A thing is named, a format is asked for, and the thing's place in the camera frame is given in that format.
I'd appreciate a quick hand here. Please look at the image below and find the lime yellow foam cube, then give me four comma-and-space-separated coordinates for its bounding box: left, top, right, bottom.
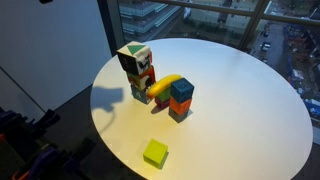
142, 138, 169, 170

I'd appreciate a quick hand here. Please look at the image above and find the small maroon foam cube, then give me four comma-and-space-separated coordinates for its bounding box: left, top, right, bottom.
154, 97, 171, 110

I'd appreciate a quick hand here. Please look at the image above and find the colourful cube with red circle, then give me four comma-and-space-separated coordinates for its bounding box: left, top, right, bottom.
126, 65, 157, 92

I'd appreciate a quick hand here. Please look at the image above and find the dark window frame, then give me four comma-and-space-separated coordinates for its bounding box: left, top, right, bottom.
96, 0, 320, 58

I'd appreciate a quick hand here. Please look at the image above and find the black clamp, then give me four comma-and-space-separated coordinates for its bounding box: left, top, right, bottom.
31, 108, 62, 132

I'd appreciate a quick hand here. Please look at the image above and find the blue-grey cube with number four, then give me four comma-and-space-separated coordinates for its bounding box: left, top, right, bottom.
130, 83, 153, 105

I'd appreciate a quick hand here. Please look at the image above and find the grey foam cube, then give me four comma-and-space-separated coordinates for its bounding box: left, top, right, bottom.
168, 107, 191, 124

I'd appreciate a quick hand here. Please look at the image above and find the black and white picture cube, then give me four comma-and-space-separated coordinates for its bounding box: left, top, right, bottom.
116, 41, 153, 76

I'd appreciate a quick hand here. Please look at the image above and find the orange tipped clamp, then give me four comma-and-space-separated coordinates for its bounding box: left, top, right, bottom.
11, 168, 32, 180

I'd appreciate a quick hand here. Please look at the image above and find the small green foam cube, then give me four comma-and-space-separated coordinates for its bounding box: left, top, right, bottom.
157, 87, 172, 103

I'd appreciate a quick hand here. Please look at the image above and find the orange foam cube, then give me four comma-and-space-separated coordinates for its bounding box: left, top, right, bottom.
169, 96, 193, 116

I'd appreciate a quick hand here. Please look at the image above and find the blue foam cube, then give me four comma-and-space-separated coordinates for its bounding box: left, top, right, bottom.
170, 77, 195, 104

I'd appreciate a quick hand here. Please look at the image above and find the blue handled clamp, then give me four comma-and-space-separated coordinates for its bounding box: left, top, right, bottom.
26, 145, 61, 178

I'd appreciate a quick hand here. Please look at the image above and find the yellow toy banana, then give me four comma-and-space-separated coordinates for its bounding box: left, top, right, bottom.
146, 74, 183, 99

